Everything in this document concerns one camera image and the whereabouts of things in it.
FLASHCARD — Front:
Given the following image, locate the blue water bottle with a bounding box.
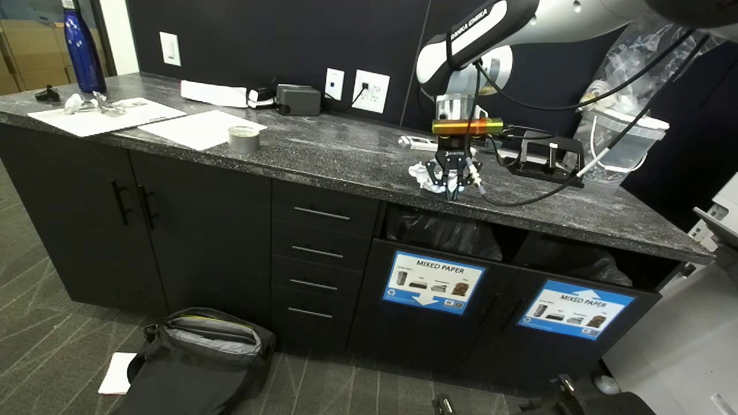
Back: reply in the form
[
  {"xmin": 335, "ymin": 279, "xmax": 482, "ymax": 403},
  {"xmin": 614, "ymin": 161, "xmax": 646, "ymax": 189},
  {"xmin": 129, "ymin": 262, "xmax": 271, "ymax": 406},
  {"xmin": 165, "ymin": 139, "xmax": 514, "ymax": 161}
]
[{"xmin": 60, "ymin": 0, "xmax": 106, "ymax": 96}]

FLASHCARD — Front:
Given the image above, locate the white double wall outlet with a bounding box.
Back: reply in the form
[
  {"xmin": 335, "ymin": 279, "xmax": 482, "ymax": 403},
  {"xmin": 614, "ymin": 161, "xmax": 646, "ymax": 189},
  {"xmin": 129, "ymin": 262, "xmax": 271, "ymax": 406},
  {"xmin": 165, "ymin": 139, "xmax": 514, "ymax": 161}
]
[{"xmin": 353, "ymin": 70, "xmax": 389, "ymax": 113}]

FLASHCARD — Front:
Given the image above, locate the black three-hole punch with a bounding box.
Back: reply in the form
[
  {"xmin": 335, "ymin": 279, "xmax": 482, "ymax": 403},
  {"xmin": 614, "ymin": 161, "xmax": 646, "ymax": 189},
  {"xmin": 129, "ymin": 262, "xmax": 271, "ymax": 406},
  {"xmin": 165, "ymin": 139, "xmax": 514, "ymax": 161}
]
[{"xmin": 509, "ymin": 136, "xmax": 583, "ymax": 187}]

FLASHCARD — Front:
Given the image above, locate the white light switch plate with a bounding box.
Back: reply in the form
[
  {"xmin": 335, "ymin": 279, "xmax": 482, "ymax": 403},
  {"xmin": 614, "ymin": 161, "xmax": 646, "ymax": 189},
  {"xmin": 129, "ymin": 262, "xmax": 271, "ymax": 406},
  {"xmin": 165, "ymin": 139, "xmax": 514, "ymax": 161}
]
[{"xmin": 158, "ymin": 32, "xmax": 182, "ymax": 68}]

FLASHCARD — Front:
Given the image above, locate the white small wall plate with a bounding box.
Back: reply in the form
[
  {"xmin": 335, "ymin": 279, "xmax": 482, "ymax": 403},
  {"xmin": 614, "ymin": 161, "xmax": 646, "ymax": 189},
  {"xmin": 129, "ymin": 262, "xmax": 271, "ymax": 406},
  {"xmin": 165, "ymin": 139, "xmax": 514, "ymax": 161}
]
[{"xmin": 324, "ymin": 68, "xmax": 344, "ymax": 103}]

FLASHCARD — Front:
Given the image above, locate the white paper sheet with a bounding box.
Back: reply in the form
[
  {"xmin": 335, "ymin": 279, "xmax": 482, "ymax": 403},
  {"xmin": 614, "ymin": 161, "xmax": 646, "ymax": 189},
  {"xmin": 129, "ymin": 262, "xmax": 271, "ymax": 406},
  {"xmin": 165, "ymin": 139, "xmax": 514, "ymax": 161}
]
[
  {"xmin": 31, "ymin": 98, "xmax": 182, "ymax": 139},
  {"xmin": 144, "ymin": 111, "xmax": 262, "ymax": 150}
]

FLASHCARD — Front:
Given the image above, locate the white paper on floor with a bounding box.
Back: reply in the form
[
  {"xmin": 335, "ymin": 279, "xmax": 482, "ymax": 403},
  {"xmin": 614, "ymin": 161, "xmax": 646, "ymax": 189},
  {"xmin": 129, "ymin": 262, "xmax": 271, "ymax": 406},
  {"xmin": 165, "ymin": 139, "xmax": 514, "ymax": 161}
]
[{"xmin": 98, "ymin": 353, "xmax": 133, "ymax": 398}]

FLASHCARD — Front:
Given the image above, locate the black recycle bin bag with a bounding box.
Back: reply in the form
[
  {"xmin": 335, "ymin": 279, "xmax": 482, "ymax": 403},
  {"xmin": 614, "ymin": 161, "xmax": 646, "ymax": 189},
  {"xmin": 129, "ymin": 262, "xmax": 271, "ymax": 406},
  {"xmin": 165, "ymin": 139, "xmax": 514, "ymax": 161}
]
[
  {"xmin": 514, "ymin": 234, "xmax": 631, "ymax": 286},
  {"xmin": 385, "ymin": 211, "xmax": 503, "ymax": 262}
]

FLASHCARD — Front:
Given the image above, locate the white paper sheet left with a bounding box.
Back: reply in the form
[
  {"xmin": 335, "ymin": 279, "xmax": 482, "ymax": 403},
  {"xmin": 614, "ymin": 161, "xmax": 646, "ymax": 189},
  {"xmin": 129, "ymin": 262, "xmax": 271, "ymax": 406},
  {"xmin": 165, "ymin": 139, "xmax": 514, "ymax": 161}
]
[{"xmin": 31, "ymin": 98, "xmax": 182, "ymax": 139}]

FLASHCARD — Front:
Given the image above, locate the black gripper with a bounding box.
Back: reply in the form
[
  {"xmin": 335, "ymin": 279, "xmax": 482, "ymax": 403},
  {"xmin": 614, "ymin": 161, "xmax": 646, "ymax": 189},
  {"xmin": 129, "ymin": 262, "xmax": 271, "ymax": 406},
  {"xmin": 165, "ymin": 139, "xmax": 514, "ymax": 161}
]
[{"xmin": 434, "ymin": 136, "xmax": 472, "ymax": 195}]

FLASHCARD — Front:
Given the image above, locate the black cabinet with drawers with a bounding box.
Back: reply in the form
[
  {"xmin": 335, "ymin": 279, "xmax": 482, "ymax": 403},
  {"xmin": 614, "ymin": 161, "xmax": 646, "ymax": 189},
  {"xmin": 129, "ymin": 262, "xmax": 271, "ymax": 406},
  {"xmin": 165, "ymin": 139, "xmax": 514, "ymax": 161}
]
[{"xmin": 0, "ymin": 126, "xmax": 707, "ymax": 391}]

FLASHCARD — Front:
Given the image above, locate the mixed paper sign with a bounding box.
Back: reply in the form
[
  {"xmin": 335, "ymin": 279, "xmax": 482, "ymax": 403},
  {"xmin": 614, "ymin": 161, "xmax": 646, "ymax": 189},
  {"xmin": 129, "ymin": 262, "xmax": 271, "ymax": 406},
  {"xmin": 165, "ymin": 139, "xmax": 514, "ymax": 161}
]
[
  {"xmin": 519, "ymin": 279, "xmax": 633, "ymax": 341},
  {"xmin": 383, "ymin": 252, "xmax": 486, "ymax": 317}
]

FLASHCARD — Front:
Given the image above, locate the left mixed paper sign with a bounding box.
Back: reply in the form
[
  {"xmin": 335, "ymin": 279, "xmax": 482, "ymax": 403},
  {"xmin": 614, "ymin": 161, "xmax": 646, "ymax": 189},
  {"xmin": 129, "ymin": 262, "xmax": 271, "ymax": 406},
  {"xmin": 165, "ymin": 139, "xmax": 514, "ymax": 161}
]
[{"xmin": 383, "ymin": 252, "xmax": 486, "ymax": 317}]

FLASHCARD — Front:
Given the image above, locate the white paper sheet right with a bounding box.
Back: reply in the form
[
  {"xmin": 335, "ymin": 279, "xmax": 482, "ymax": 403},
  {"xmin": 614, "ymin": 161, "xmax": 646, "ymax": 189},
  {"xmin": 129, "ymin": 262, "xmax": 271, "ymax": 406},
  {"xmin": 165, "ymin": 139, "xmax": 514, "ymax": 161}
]
[{"xmin": 144, "ymin": 111, "xmax": 262, "ymax": 150}]

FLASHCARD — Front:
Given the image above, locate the black grey backpack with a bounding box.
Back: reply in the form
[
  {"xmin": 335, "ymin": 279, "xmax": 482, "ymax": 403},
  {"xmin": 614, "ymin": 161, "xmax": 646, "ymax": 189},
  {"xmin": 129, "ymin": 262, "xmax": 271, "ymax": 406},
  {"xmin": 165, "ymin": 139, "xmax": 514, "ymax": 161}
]
[{"xmin": 115, "ymin": 307, "xmax": 276, "ymax": 415}]

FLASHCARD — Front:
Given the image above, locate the black power adapter box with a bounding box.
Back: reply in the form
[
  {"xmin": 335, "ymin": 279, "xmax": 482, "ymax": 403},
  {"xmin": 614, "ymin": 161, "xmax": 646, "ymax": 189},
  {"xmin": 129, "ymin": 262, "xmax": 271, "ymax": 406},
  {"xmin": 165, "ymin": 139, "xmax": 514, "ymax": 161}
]
[{"xmin": 276, "ymin": 84, "xmax": 320, "ymax": 116}]

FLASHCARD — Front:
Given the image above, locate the plastic bag on container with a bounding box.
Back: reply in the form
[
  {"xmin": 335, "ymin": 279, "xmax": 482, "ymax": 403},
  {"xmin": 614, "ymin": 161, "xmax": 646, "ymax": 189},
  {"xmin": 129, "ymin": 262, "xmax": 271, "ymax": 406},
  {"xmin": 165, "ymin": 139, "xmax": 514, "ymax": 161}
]
[{"xmin": 581, "ymin": 20, "xmax": 719, "ymax": 116}]

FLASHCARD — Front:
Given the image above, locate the white folded paper stack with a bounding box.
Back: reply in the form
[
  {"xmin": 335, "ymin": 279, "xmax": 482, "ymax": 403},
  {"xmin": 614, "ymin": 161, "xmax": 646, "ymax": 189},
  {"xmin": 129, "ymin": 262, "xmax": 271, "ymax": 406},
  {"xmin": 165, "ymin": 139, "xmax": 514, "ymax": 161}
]
[{"xmin": 179, "ymin": 81, "xmax": 254, "ymax": 109}]

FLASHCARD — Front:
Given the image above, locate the black recycle bin bag left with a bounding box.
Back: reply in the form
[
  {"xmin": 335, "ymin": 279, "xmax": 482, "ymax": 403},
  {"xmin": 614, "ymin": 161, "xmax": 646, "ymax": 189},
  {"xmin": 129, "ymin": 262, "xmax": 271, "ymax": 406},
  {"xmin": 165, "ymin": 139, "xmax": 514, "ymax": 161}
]
[{"xmin": 385, "ymin": 211, "xmax": 503, "ymax": 262}]

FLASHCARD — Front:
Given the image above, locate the clear plastic storage container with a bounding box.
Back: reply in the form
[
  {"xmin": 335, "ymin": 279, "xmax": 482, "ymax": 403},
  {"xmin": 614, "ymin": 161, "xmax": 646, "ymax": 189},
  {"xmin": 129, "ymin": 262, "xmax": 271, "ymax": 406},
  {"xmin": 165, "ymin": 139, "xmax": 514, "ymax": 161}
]
[{"xmin": 574, "ymin": 109, "xmax": 669, "ymax": 187}]

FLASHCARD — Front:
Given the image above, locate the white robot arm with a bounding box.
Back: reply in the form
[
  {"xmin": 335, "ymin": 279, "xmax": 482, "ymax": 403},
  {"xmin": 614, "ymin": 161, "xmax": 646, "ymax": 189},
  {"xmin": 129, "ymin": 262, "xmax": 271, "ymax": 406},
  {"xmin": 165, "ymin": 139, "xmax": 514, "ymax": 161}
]
[{"xmin": 415, "ymin": 0, "xmax": 738, "ymax": 105}]

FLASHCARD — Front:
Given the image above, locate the right mixed paper sign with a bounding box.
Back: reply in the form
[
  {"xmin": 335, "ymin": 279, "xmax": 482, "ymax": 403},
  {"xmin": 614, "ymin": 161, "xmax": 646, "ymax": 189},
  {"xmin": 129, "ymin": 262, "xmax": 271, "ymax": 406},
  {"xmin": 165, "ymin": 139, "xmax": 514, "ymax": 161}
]
[{"xmin": 519, "ymin": 279, "xmax": 633, "ymax": 341}]

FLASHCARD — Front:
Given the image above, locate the roll of grey tape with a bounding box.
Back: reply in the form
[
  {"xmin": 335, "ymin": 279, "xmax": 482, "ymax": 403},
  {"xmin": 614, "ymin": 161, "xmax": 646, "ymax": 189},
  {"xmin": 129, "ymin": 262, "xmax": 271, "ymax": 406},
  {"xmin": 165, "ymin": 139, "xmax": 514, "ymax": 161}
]
[{"xmin": 229, "ymin": 126, "xmax": 260, "ymax": 149}]

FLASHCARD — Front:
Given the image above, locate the black recycle bin bag right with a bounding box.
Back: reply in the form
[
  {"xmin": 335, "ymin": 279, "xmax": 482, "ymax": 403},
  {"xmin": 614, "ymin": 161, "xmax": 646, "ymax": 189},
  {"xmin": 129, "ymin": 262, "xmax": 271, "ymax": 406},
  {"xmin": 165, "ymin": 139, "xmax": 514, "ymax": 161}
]
[{"xmin": 514, "ymin": 234, "xmax": 631, "ymax": 286}]

